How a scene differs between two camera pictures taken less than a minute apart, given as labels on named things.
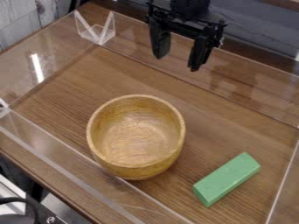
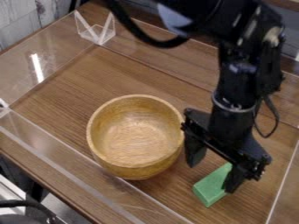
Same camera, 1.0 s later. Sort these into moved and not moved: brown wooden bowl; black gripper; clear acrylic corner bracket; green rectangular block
Moved: black gripper
Not moved: brown wooden bowl; green rectangular block; clear acrylic corner bracket
